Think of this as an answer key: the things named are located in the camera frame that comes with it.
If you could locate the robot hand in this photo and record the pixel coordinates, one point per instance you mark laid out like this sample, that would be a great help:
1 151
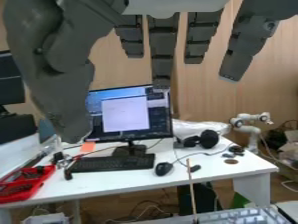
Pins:
53 50

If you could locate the dark computer monitor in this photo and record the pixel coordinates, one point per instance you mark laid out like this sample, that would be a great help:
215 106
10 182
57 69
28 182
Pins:
10 80

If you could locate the orange sticky note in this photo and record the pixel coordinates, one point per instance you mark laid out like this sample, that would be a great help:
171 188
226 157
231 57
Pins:
87 147

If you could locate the black keyboard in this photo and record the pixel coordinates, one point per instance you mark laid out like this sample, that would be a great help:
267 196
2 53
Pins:
110 163

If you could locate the white plastic bag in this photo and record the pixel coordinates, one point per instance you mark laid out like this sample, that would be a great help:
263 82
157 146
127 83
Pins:
194 126

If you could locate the red tray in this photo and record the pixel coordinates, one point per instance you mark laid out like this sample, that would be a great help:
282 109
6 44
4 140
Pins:
26 181

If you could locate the black computer mouse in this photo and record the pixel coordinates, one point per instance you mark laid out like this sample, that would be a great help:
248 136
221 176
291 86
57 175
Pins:
163 169

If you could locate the white desk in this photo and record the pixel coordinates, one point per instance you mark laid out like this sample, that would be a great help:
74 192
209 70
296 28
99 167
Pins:
133 183

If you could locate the black headphones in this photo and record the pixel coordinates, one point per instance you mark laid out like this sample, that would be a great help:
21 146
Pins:
207 138

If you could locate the small white jointed device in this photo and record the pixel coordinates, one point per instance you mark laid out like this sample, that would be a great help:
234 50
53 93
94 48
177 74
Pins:
247 118

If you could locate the thin stick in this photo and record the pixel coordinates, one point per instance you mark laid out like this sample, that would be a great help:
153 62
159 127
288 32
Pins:
191 190

